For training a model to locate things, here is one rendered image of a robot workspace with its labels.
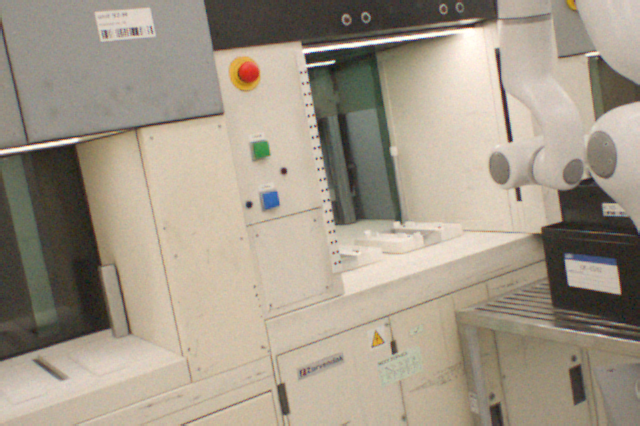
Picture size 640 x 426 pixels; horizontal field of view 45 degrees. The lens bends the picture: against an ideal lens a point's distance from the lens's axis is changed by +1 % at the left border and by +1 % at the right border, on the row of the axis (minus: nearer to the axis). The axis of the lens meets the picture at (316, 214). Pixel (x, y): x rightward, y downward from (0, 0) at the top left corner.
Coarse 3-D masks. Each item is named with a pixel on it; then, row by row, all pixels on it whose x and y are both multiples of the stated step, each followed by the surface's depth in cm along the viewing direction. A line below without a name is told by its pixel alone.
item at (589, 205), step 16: (560, 192) 160; (576, 192) 156; (592, 192) 152; (560, 208) 161; (576, 208) 157; (592, 208) 153; (608, 208) 149; (576, 224) 158; (592, 224) 154; (608, 224) 150; (624, 224) 146
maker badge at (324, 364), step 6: (336, 354) 160; (342, 354) 161; (318, 360) 158; (324, 360) 158; (330, 360) 159; (336, 360) 160; (342, 360) 161; (306, 366) 156; (312, 366) 157; (318, 366) 158; (324, 366) 159; (330, 366) 159; (300, 372) 155; (306, 372) 156; (312, 372) 157; (318, 372) 158; (300, 378) 156
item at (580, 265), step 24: (552, 240) 160; (576, 240) 153; (600, 240) 148; (624, 240) 142; (552, 264) 162; (576, 264) 155; (600, 264) 149; (624, 264) 143; (552, 288) 163; (576, 288) 157; (600, 288) 150; (624, 288) 145; (600, 312) 152; (624, 312) 146
